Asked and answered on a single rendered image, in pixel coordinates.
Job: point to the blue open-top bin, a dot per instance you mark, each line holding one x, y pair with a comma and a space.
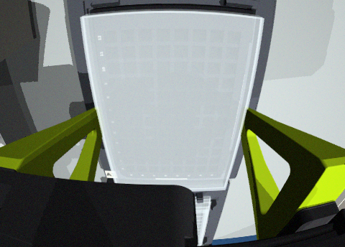
234, 240

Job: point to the white multi-well plate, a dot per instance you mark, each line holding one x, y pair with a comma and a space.
202, 212

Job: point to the black rectangular plate nest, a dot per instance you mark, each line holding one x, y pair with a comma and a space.
217, 203

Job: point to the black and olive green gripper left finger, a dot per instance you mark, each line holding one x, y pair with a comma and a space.
37, 153

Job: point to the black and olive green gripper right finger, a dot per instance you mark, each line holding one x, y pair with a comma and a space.
317, 172

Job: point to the pale grey bench mat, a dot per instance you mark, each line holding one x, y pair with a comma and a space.
303, 87

